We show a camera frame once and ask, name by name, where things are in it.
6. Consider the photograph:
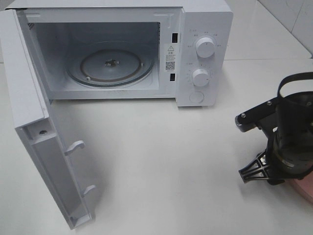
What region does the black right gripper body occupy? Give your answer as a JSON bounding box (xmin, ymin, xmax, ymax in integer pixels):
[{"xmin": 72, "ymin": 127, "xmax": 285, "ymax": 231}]
[{"xmin": 266, "ymin": 128, "xmax": 313, "ymax": 181}]

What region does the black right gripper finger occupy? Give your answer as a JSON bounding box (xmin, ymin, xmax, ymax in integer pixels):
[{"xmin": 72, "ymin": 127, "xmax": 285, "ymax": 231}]
[
  {"xmin": 239, "ymin": 153, "xmax": 270, "ymax": 183},
  {"xmin": 268, "ymin": 178, "xmax": 285, "ymax": 186}
]

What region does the pink round plate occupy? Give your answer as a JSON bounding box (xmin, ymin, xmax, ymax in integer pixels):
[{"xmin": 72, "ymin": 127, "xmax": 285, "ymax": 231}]
[{"xmin": 284, "ymin": 174, "xmax": 313, "ymax": 204}]

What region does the round white door button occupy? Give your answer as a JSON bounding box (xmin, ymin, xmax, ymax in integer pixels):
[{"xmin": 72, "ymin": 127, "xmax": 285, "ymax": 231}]
[{"xmin": 189, "ymin": 92, "xmax": 204, "ymax": 104}]

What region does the white timer knob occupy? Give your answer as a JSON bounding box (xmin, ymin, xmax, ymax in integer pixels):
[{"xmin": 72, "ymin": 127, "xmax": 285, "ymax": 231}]
[{"xmin": 192, "ymin": 69, "xmax": 210, "ymax": 87}]

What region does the white microwave door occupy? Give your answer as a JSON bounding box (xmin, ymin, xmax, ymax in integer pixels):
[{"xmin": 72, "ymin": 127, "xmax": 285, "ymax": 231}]
[{"xmin": 0, "ymin": 9, "xmax": 91, "ymax": 229}]

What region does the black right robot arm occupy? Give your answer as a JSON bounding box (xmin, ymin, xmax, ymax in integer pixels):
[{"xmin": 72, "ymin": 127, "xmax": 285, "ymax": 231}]
[{"xmin": 235, "ymin": 92, "xmax": 313, "ymax": 185}]

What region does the upper white control knob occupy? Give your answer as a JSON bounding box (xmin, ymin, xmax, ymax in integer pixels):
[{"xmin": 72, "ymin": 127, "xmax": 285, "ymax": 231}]
[{"xmin": 195, "ymin": 36, "xmax": 215, "ymax": 58}]

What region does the white microwave oven body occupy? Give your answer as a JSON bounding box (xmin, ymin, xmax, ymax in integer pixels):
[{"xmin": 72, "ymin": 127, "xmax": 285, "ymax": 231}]
[{"xmin": 5, "ymin": 0, "xmax": 233, "ymax": 107}]

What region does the glass microwave turntable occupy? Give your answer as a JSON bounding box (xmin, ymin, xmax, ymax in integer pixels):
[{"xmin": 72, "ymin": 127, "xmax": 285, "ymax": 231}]
[{"xmin": 65, "ymin": 41, "xmax": 159, "ymax": 88}]

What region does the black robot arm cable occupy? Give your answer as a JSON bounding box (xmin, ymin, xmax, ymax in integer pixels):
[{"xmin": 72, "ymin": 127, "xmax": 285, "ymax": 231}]
[{"xmin": 277, "ymin": 72, "xmax": 313, "ymax": 98}]

